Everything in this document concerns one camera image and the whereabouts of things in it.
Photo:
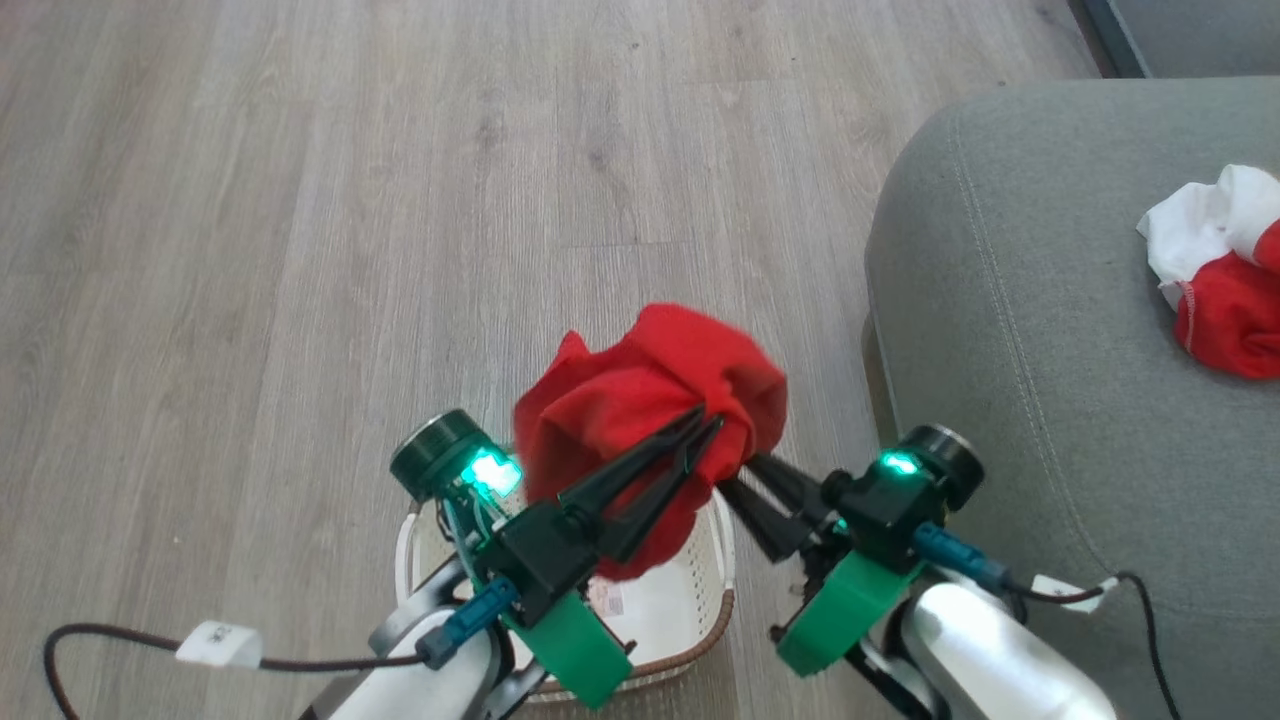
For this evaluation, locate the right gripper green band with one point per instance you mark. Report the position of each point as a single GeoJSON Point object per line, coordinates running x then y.
{"type": "Point", "coordinates": [850, 610]}

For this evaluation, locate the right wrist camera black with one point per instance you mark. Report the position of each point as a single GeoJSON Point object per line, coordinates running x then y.
{"type": "Point", "coordinates": [950, 458]}

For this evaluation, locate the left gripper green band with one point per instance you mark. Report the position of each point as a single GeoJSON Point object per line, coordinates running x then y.
{"type": "Point", "coordinates": [545, 570]}

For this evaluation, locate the beige laundry basket brown rim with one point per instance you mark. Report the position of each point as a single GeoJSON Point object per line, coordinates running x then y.
{"type": "Point", "coordinates": [690, 590]}

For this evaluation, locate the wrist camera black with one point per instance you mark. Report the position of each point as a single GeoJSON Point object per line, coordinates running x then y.
{"type": "Point", "coordinates": [435, 455]}
{"type": "Point", "coordinates": [950, 458]}

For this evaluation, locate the red and white garment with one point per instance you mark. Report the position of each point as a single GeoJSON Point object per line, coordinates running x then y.
{"type": "Point", "coordinates": [1225, 300]}

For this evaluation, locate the red cloth garment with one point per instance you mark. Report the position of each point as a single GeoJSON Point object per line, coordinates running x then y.
{"type": "Point", "coordinates": [640, 390]}

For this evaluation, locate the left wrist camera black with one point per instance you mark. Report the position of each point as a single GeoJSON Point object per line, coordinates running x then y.
{"type": "Point", "coordinates": [435, 455]}

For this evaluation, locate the grey fabric sofa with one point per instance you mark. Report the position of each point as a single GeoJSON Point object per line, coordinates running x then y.
{"type": "Point", "coordinates": [1020, 350]}

